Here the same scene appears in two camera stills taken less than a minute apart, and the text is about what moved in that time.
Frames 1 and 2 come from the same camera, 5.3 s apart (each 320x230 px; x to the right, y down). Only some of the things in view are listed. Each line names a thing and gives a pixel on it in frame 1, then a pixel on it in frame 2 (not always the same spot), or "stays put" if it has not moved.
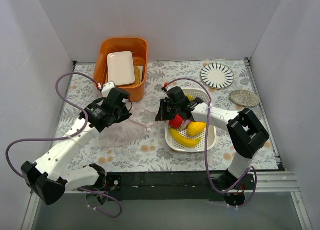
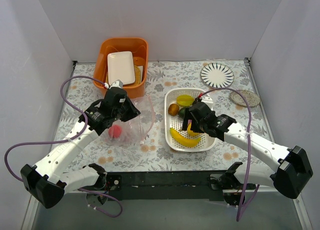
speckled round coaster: x=245 y=98 stays put
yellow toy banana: x=186 y=141 stays put
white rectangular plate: x=120 y=67 stays put
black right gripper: x=167 y=110 → x=191 y=119
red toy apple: x=177 y=122 → x=115 y=131
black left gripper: x=121 y=113 stays put
